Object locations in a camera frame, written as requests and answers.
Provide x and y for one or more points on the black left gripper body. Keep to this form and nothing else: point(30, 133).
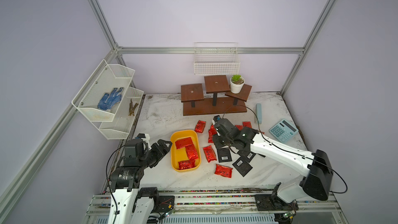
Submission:
point(153, 156)

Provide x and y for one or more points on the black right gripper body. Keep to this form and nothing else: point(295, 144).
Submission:
point(220, 141)

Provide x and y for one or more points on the yellow plastic storage box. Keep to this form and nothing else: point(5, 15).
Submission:
point(178, 155)

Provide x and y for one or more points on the eleventh red tea bag packet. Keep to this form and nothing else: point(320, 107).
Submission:
point(186, 164)

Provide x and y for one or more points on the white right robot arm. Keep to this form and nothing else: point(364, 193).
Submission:
point(314, 168)

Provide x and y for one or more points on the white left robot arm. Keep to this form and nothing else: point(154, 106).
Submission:
point(127, 189)

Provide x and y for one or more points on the brown wooden tiered stand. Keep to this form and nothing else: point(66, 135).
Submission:
point(217, 96)

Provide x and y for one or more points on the lower white mesh shelf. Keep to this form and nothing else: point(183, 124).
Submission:
point(120, 127)

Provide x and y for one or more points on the white mesh shelf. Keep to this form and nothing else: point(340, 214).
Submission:
point(120, 127)
point(104, 79)

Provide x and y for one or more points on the pale green eraser block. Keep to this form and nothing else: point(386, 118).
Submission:
point(258, 112)

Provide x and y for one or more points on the brown twig bundle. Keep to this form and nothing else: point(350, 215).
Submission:
point(133, 105)

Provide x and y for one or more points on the white potted green plant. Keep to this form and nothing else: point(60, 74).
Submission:
point(236, 83)

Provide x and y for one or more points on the teal calculator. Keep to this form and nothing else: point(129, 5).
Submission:
point(283, 131)

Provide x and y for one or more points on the blue dotted work glove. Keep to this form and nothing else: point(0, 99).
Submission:
point(109, 100)

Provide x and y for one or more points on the upper white mesh shelf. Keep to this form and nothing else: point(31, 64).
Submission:
point(104, 79)

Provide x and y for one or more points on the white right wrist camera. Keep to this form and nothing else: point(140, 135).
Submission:
point(216, 119)

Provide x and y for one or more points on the white wire wall basket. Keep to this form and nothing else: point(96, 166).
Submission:
point(216, 59)

